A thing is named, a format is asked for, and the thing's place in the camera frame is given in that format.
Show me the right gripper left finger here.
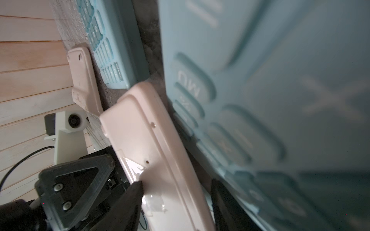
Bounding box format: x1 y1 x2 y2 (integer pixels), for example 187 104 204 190
91 181 144 231

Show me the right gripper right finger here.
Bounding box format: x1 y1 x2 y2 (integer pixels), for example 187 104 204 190
211 179 254 231

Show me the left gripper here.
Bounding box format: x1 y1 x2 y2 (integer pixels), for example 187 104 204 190
1 147 129 231

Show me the pink calculator face down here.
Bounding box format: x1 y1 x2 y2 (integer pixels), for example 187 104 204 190
67 47 104 117
100 82 215 231

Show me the small teal calculator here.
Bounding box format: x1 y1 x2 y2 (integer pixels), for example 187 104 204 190
158 1 370 231

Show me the teal calculator left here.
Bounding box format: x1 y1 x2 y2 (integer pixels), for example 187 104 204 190
50 1 150 89

